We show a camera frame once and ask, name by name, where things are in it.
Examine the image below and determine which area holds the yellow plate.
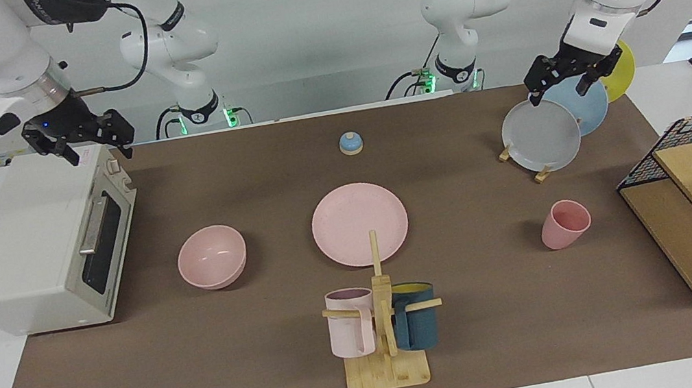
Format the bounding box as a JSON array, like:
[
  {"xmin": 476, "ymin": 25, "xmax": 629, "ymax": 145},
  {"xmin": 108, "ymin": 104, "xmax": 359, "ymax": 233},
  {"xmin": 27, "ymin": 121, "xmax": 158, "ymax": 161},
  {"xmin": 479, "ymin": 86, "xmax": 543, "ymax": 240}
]
[{"xmin": 593, "ymin": 38, "xmax": 641, "ymax": 104}]

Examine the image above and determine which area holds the wooden plate rack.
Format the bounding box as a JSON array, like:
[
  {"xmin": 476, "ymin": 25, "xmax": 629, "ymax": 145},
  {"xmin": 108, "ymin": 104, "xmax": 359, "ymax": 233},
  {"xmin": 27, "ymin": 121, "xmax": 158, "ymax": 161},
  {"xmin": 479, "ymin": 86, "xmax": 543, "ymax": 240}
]
[{"xmin": 494, "ymin": 115, "xmax": 592, "ymax": 190}]

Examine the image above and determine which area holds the pink plate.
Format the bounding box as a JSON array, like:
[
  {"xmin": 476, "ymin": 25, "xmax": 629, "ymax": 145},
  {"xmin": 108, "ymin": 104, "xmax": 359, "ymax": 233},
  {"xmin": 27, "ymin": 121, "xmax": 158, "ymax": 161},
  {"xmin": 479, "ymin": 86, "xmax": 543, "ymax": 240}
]
[{"xmin": 306, "ymin": 175, "xmax": 414, "ymax": 274}]

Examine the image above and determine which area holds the pink cup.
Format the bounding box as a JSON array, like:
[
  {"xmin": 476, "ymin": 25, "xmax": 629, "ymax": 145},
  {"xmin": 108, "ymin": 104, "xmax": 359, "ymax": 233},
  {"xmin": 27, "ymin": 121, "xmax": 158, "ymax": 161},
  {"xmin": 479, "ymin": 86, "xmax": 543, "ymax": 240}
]
[{"xmin": 536, "ymin": 196, "xmax": 596, "ymax": 253}]

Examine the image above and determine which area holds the light blue plate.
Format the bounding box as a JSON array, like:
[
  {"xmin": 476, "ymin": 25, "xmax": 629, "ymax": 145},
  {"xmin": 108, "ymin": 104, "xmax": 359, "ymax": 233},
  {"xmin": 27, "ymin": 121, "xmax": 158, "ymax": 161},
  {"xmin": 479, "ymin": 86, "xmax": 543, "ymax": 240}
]
[{"xmin": 540, "ymin": 70, "xmax": 615, "ymax": 141}]

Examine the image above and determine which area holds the dark blue mug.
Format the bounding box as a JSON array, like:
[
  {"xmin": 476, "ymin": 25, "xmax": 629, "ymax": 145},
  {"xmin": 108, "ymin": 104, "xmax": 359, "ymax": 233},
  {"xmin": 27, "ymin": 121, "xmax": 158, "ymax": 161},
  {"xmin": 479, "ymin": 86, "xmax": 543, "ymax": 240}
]
[{"xmin": 387, "ymin": 279, "xmax": 444, "ymax": 354}]

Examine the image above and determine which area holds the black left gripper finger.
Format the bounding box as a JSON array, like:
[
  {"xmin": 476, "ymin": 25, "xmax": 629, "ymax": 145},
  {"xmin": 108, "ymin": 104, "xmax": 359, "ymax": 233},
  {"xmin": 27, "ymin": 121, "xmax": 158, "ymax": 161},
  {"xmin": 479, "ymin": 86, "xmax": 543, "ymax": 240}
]
[
  {"xmin": 573, "ymin": 71, "xmax": 600, "ymax": 98},
  {"xmin": 525, "ymin": 78, "xmax": 548, "ymax": 108}
]

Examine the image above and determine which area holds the black base cable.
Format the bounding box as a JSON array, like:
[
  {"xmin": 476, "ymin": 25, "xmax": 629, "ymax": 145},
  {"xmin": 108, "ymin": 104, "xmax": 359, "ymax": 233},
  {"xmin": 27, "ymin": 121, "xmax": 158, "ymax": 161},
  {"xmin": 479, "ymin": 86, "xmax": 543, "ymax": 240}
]
[
  {"xmin": 378, "ymin": 34, "xmax": 450, "ymax": 101},
  {"xmin": 152, "ymin": 106, "xmax": 184, "ymax": 140}
]

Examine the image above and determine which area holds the beige toaster oven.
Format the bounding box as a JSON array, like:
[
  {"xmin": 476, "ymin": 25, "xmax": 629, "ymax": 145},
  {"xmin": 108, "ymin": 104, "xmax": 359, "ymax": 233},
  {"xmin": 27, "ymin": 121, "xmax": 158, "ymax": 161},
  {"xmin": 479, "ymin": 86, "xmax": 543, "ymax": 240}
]
[{"xmin": 0, "ymin": 138, "xmax": 158, "ymax": 341}]

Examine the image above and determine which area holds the pale pink mug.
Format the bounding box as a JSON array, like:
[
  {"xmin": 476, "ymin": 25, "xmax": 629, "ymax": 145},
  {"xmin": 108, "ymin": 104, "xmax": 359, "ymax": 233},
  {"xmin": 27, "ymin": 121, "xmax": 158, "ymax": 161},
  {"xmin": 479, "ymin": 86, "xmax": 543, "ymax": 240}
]
[{"xmin": 323, "ymin": 284, "xmax": 382, "ymax": 362}]

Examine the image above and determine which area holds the grey plate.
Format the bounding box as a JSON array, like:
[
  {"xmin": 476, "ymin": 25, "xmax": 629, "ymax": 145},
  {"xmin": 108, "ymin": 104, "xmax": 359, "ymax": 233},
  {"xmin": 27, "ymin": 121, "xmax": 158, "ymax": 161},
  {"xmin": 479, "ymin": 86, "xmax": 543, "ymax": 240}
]
[{"xmin": 497, "ymin": 92, "xmax": 586, "ymax": 179}]

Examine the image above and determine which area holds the brown table mat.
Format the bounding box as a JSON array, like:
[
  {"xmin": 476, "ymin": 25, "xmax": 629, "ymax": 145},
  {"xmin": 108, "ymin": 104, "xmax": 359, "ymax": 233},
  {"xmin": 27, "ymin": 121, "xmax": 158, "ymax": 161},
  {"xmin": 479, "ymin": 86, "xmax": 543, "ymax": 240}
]
[{"xmin": 0, "ymin": 56, "xmax": 692, "ymax": 388}]

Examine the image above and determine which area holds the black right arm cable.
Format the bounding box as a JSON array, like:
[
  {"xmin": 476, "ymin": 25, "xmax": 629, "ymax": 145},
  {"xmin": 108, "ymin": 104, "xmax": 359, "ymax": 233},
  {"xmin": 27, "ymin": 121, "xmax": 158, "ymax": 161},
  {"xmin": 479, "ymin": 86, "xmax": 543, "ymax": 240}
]
[{"xmin": 57, "ymin": 0, "xmax": 157, "ymax": 99}]

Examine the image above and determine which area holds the blue call bell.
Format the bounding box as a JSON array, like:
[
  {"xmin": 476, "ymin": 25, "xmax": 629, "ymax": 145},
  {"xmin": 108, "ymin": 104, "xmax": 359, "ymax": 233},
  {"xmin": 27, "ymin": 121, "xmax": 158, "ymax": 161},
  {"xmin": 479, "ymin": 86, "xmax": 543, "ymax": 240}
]
[{"xmin": 337, "ymin": 130, "xmax": 366, "ymax": 157}]

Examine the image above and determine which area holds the pink bowl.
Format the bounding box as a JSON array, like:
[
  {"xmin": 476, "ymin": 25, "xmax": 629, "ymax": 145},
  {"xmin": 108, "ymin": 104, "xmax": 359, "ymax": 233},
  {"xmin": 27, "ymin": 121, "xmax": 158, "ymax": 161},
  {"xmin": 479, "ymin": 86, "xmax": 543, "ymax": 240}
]
[{"xmin": 172, "ymin": 221, "xmax": 252, "ymax": 295}]

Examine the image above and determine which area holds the wooden mug tree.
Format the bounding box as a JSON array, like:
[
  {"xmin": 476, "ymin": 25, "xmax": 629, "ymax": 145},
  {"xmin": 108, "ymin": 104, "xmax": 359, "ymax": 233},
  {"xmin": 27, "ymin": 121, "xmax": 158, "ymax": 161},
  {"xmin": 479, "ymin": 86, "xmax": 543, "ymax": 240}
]
[{"xmin": 310, "ymin": 221, "xmax": 455, "ymax": 388}]

